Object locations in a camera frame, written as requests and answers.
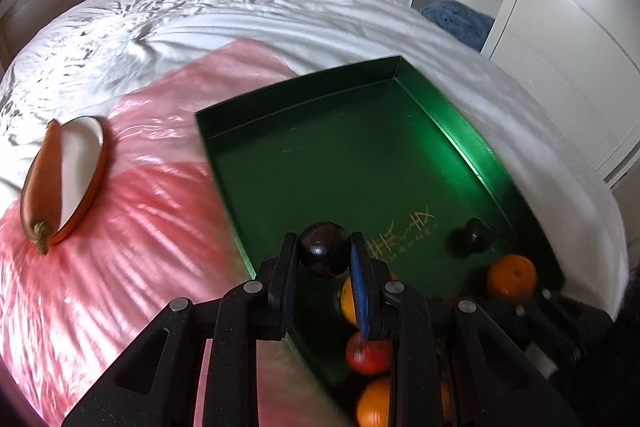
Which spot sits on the white bed sheet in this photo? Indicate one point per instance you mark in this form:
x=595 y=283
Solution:
x=250 y=7

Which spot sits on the white wardrobe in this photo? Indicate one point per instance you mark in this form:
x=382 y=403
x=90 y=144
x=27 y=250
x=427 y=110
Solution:
x=575 y=32

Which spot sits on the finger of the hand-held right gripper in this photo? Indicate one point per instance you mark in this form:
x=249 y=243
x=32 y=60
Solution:
x=505 y=319
x=555 y=322

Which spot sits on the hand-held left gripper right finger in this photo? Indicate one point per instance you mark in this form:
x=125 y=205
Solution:
x=359 y=292

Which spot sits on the carrot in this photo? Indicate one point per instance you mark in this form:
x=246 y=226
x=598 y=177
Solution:
x=42 y=187

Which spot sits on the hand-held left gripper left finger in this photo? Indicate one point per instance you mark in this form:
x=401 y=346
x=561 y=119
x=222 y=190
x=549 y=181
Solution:
x=290 y=287

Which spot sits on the large bumpy tangerine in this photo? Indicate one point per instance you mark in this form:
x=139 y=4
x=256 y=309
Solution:
x=347 y=302

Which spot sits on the red apple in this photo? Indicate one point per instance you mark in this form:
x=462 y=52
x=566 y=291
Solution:
x=367 y=354

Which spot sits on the green tray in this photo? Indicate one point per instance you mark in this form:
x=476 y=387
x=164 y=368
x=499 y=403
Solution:
x=350 y=157

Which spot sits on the pink plastic sheet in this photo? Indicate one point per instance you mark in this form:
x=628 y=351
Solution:
x=150 y=232

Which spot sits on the orange rimmed white plate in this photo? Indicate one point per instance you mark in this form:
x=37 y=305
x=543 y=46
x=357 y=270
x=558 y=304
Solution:
x=80 y=167

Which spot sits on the dark purple plum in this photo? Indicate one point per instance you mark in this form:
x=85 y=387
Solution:
x=324 y=249
x=475 y=234

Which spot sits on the blue cloth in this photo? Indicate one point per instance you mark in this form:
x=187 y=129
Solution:
x=460 y=22

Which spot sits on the smooth orange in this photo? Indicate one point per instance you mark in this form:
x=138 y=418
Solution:
x=511 y=279
x=375 y=404

